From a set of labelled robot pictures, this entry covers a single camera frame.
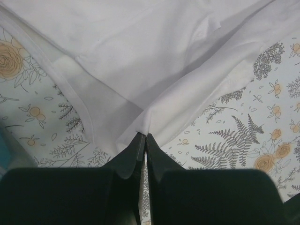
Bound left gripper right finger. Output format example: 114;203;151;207
146;135;300;225

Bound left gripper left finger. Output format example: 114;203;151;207
0;133;146;225

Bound white t shirt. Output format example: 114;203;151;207
0;0;300;155

